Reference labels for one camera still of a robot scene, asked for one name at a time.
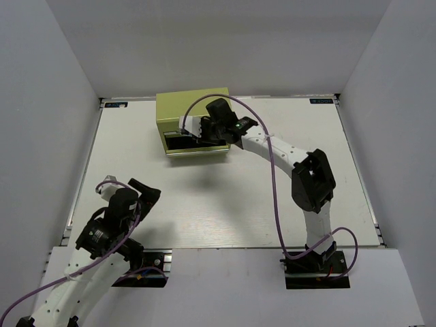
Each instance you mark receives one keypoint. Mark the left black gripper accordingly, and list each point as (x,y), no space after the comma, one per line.
(148,198)

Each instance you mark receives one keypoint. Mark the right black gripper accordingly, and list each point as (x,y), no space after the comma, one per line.
(204,123)

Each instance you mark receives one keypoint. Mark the green metal drawer chest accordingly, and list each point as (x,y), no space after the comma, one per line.
(171,106)

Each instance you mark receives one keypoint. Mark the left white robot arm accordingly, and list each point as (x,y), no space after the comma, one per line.
(104,253)

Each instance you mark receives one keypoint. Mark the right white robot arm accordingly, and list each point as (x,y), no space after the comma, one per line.
(312,180)

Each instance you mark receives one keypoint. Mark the left blue corner label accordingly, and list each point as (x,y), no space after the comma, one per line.
(116,104)

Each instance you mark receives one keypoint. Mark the blue corner label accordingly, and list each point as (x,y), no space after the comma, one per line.
(116,104)
(321,101)

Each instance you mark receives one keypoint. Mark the right blue corner label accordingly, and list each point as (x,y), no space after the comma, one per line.
(321,101)

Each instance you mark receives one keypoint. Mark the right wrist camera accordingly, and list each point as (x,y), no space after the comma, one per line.
(190,125)

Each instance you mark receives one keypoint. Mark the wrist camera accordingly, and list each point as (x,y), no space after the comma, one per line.
(109,188)
(190,125)

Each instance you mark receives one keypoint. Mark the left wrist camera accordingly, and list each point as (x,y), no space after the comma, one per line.
(109,188)

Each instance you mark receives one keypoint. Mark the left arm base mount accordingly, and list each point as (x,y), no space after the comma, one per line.
(153,272)

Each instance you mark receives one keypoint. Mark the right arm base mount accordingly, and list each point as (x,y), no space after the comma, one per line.
(317,272)

